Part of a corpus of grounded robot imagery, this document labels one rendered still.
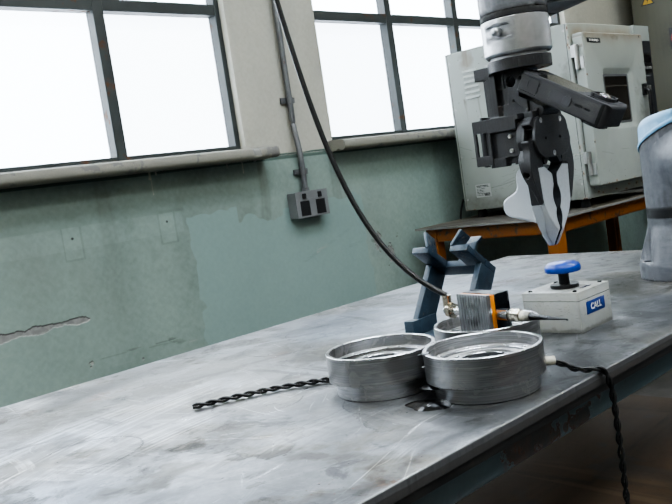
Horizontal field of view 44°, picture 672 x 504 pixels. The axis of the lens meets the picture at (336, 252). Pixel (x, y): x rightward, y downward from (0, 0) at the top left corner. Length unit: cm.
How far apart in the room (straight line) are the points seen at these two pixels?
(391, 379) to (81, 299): 169
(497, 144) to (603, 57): 221
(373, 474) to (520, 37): 53
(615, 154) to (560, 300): 223
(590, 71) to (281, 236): 121
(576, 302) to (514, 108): 23
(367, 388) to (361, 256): 228
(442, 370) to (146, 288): 182
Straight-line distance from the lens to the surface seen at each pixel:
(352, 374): 75
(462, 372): 69
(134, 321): 244
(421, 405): 71
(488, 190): 325
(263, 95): 281
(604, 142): 308
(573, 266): 95
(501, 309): 81
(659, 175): 121
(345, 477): 58
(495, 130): 95
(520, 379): 70
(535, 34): 94
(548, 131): 95
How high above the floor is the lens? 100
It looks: 5 degrees down
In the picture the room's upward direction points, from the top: 9 degrees counter-clockwise
